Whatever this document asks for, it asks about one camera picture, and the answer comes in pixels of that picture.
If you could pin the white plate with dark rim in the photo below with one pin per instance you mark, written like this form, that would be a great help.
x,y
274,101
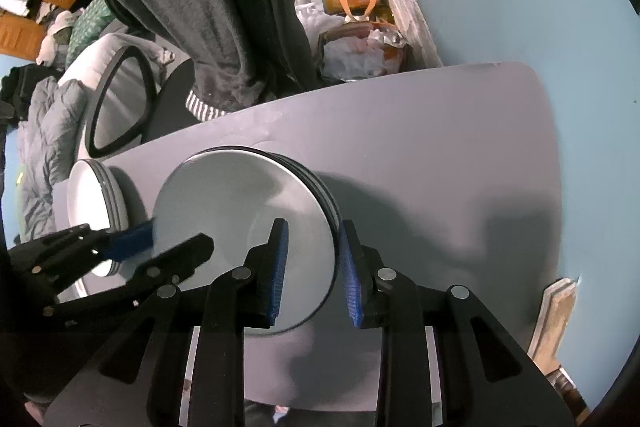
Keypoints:
x,y
210,207
324,193

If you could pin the green checked cloth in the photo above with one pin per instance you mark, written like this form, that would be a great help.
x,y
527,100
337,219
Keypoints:
x,y
92,22

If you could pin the beige clothes pile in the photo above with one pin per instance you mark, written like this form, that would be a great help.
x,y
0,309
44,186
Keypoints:
x,y
55,37

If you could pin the bin with white bag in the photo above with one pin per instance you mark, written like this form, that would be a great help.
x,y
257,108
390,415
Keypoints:
x,y
360,57

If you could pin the wooden board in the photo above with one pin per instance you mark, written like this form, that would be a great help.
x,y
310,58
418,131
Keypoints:
x,y
552,317

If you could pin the black office chair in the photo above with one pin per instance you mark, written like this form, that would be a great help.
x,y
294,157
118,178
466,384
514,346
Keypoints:
x,y
172,97

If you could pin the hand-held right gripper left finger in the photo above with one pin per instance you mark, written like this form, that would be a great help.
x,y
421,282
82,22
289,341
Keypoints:
x,y
277,277

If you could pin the grey duvet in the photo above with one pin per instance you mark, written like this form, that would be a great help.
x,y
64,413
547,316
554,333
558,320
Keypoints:
x,y
45,142

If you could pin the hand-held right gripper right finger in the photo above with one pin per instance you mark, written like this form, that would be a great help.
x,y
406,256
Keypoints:
x,y
351,277

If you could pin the white plastic bag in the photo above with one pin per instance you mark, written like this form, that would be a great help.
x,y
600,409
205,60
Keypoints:
x,y
310,14

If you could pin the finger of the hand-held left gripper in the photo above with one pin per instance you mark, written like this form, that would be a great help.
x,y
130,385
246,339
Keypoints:
x,y
130,243
185,257

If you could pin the black clothes pile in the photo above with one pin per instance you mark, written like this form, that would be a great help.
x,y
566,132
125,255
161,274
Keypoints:
x,y
25,82

